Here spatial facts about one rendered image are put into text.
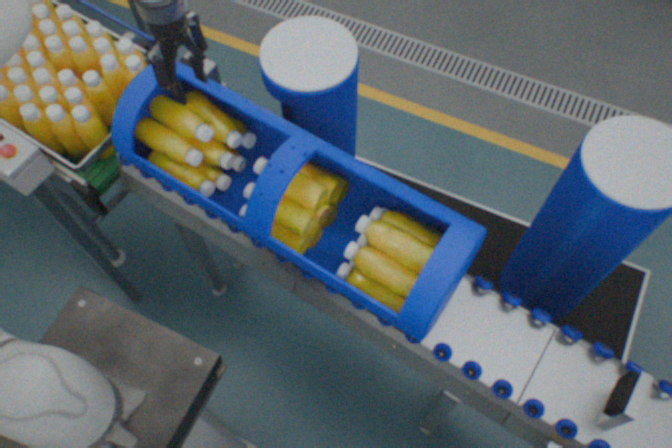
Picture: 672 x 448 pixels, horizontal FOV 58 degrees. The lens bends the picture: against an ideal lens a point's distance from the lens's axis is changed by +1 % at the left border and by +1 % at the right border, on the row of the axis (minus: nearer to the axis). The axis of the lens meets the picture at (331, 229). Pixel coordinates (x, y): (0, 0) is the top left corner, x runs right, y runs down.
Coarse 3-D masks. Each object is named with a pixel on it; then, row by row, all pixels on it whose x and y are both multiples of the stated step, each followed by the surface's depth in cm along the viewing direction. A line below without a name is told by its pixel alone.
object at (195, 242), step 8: (176, 224) 194; (184, 232) 196; (192, 232) 198; (184, 240) 205; (192, 240) 201; (200, 240) 206; (192, 248) 208; (200, 248) 209; (200, 256) 212; (208, 256) 218; (200, 264) 221; (208, 264) 222; (216, 264) 228; (208, 272) 225; (216, 272) 232; (208, 280) 236; (216, 280) 236; (216, 288) 240; (224, 288) 248
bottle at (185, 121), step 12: (156, 96) 150; (156, 108) 149; (168, 108) 147; (180, 108) 147; (156, 120) 151; (168, 120) 147; (180, 120) 145; (192, 120) 144; (180, 132) 146; (192, 132) 145
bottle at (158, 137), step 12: (144, 120) 149; (144, 132) 148; (156, 132) 147; (168, 132) 147; (156, 144) 147; (168, 144) 146; (180, 144) 146; (192, 144) 149; (168, 156) 147; (180, 156) 146
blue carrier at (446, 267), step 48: (144, 96) 139; (240, 96) 145; (144, 144) 157; (288, 144) 133; (192, 192) 140; (240, 192) 159; (384, 192) 146; (336, 240) 152; (480, 240) 125; (336, 288) 133; (432, 288) 119
